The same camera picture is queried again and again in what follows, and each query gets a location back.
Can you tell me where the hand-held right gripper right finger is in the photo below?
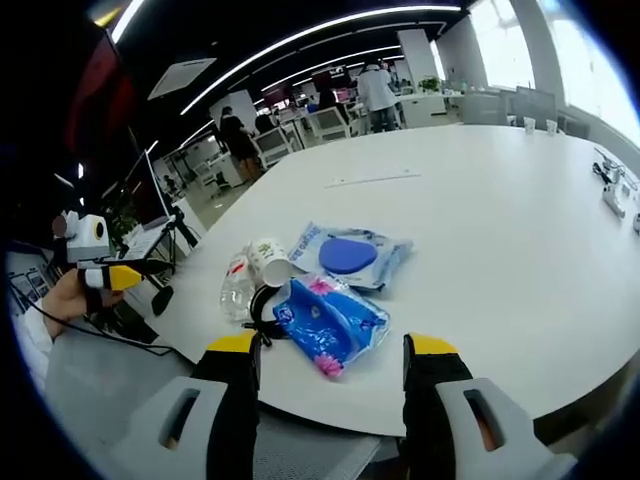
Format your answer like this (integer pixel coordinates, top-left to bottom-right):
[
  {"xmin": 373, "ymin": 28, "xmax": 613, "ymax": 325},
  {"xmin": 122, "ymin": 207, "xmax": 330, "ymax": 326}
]
[{"xmin": 402, "ymin": 332, "xmax": 577, "ymax": 480}]

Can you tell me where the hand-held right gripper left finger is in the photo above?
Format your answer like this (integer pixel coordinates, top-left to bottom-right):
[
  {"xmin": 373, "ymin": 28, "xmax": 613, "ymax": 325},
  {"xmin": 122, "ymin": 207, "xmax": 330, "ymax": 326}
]
[{"xmin": 122, "ymin": 331, "xmax": 262, "ymax": 480}]

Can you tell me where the clear plastic water bottle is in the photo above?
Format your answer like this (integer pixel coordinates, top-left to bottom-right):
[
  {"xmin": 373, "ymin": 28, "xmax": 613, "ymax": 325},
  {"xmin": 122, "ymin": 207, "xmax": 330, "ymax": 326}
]
[{"xmin": 218, "ymin": 241, "xmax": 266, "ymax": 322}]

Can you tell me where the blue floral tissue packet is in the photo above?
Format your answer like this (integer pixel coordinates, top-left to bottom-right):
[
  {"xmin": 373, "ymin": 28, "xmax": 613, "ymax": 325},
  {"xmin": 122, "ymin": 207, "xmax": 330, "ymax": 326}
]
[{"xmin": 271, "ymin": 277, "xmax": 392, "ymax": 382}]

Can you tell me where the white paper cup green print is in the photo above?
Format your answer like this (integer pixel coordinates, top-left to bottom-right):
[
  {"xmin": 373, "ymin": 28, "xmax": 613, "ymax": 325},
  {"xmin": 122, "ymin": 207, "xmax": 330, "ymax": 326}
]
[{"xmin": 246, "ymin": 238, "xmax": 292, "ymax": 288}]

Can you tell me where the blue lidded wet wipes packet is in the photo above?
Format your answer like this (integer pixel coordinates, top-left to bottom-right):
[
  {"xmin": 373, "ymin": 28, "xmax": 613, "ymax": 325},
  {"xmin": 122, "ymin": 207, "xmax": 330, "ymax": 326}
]
[{"xmin": 286, "ymin": 220, "xmax": 416, "ymax": 294}]

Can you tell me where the person's left hand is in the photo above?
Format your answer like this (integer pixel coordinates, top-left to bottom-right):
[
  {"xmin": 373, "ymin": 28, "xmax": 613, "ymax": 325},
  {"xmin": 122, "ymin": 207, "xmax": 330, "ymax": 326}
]
[{"xmin": 45, "ymin": 272, "xmax": 126, "ymax": 322}]

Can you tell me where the leafy floor plant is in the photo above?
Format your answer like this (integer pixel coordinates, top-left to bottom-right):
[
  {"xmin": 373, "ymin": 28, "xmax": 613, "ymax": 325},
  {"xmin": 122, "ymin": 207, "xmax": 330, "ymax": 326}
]
[{"xmin": 101, "ymin": 188, "xmax": 137, "ymax": 249}]

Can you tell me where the black tripod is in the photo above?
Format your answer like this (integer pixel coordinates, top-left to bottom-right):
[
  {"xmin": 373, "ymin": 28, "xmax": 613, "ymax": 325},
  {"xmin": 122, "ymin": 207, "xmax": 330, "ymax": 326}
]
[{"xmin": 163, "ymin": 205, "xmax": 202, "ymax": 251}]

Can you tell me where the grey office chair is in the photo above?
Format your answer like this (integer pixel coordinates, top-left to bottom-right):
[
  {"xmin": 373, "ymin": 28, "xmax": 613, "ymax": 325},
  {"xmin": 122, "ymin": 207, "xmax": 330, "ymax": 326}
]
[{"xmin": 43, "ymin": 324, "xmax": 384, "ymax": 480}]

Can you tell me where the white table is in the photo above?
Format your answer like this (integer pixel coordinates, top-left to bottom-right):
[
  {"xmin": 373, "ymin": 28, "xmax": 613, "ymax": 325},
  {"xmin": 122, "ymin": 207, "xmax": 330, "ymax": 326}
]
[{"xmin": 142, "ymin": 123, "xmax": 640, "ymax": 437}]

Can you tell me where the ceiling air vent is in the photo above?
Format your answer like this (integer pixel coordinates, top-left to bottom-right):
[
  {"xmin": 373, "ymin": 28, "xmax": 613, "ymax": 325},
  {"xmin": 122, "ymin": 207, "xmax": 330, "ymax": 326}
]
[{"xmin": 148, "ymin": 56, "xmax": 218, "ymax": 100}]

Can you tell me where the white mesh office chair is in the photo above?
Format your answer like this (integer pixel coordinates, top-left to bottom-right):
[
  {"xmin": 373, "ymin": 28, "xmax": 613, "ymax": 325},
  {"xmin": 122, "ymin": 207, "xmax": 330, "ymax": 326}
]
[
  {"xmin": 310, "ymin": 105, "xmax": 354, "ymax": 144},
  {"xmin": 253, "ymin": 125, "xmax": 305, "ymax": 169}
]

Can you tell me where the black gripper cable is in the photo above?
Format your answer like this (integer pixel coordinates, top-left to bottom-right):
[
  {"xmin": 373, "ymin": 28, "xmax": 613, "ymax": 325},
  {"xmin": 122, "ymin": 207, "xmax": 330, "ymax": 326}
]
[{"xmin": 35, "ymin": 298, "xmax": 175, "ymax": 357}]

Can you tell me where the white device with cables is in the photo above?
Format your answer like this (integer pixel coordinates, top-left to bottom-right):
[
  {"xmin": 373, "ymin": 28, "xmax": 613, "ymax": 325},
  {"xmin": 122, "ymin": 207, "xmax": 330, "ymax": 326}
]
[{"xmin": 591, "ymin": 147, "xmax": 640, "ymax": 234}]

